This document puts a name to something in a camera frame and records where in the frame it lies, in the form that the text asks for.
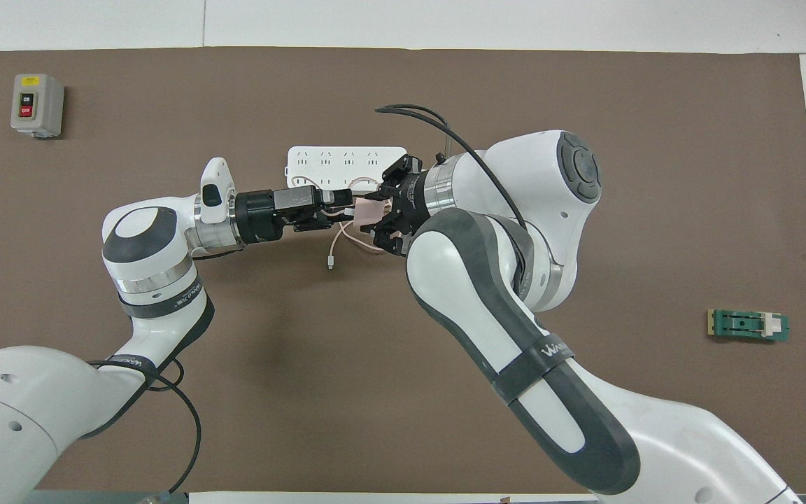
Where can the white power strip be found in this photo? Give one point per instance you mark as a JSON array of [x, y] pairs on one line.
[[347, 159]]

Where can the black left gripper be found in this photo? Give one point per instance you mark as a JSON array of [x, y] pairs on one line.
[[263, 213]]

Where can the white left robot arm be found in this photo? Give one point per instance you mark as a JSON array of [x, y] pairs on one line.
[[151, 238]]

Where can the pink usb charger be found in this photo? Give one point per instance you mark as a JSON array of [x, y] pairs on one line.
[[373, 210]]

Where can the brown paper table mat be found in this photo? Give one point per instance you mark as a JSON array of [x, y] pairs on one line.
[[25, 280]]

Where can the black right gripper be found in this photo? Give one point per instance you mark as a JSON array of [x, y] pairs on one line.
[[411, 203]]

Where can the green knife switch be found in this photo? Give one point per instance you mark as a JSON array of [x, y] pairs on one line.
[[739, 325]]

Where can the grey on-off switch box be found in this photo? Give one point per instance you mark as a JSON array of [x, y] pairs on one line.
[[36, 105]]

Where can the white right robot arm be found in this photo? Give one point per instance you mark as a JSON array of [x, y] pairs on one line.
[[515, 294]]

